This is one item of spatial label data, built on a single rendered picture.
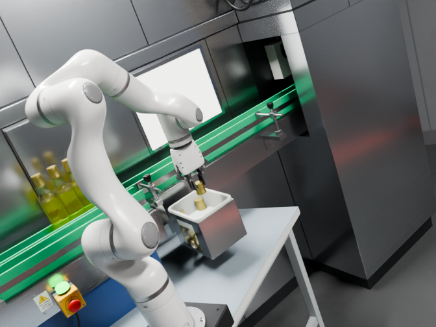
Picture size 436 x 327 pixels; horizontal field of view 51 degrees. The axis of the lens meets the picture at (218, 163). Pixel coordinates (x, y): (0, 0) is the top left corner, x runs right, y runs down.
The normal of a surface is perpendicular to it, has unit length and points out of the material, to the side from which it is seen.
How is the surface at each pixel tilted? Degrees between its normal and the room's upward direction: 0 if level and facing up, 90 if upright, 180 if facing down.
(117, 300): 90
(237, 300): 0
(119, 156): 90
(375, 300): 0
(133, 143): 90
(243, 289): 0
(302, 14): 90
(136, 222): 60
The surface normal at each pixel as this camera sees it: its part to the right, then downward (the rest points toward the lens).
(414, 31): -0.46, 0.47
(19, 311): 0.58, 0.10
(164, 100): 0.18, -0.30
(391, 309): -0.33, -0.88
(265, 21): -0.75, 0.47
